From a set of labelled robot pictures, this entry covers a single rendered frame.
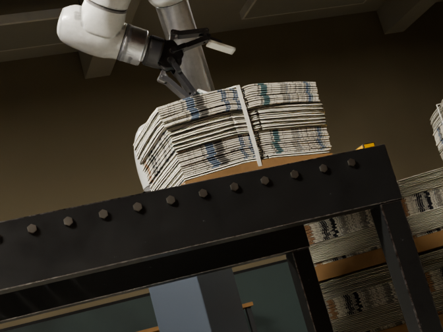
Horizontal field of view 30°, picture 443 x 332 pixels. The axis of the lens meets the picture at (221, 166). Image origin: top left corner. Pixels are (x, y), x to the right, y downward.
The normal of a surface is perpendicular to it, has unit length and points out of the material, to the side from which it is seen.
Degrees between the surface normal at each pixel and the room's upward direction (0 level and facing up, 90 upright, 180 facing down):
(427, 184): 90
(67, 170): 90
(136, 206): 90
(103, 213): 90
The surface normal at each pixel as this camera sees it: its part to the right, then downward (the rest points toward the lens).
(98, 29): 0.13, 0.36
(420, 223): -0.07, -0.20
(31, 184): 0.28, -0.29
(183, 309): -0.57, -0.03
